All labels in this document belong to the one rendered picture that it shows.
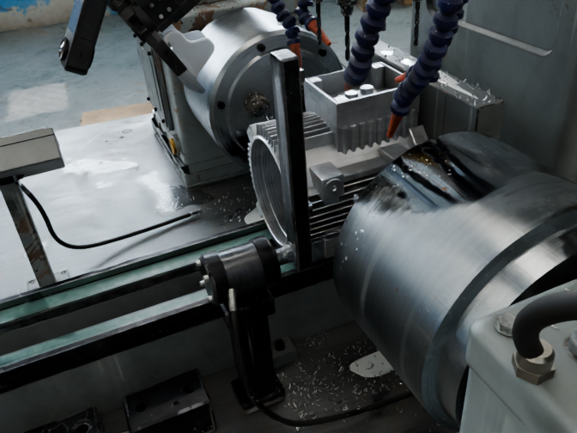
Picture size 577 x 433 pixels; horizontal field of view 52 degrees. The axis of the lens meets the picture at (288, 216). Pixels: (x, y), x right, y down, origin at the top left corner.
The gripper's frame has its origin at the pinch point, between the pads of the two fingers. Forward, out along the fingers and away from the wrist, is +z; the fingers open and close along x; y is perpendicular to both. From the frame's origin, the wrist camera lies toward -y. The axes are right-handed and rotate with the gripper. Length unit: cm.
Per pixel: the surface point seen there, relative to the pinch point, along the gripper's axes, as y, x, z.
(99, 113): -50, 258, 89
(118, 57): -29, 402, 118
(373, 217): 4.9, -31.1, 7.8
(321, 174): 4.9, -14.4, 12.9
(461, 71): 31.8, -2.7, 24.7
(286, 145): 3.4, -20.6, 2.2
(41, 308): -34.6, -2.5, 8.3
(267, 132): 3.5, -5.9, 8.6
